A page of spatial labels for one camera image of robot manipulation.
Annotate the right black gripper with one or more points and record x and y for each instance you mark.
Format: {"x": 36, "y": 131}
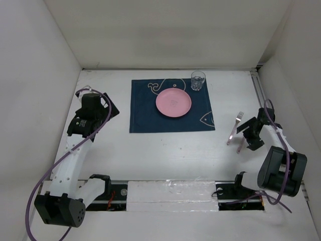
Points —
{"x": 251, "y": 131}

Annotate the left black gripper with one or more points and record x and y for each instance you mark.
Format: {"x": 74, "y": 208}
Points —
{"x": 108, "y": 108}

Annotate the pink plastic knife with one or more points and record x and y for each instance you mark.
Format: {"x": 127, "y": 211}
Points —
{"x": 240, "y": 145}

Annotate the blue whale placemat cloth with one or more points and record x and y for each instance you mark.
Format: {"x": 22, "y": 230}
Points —
{"x": 146, "y": 118}

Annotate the pink plastic plate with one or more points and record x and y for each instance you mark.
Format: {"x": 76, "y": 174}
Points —
{"x": 173, "y": 102}

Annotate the clear plastic cup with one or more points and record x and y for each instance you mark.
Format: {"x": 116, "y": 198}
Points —
{"x": 197, "y": 80}

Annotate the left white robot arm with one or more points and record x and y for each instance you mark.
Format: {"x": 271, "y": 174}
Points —
{"x": 65, "y": 203}

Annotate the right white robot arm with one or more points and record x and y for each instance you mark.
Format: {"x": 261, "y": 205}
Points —
{"x": 283, "y": 168}

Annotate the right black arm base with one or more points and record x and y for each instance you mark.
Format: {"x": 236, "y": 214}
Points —
{"x": 233, "y": 196}

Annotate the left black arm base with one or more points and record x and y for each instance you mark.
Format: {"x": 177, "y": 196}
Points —
{"x": 116, "y": 199}

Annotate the pink plastic fork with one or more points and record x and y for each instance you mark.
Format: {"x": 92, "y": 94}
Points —
{"x": 237, "y": 121}

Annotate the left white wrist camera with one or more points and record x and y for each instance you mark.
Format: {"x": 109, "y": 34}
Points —
{"x": 85, "y": 90}

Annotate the aluminium side rail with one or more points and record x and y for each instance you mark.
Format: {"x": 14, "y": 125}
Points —
{"x": 283, "y": 168}

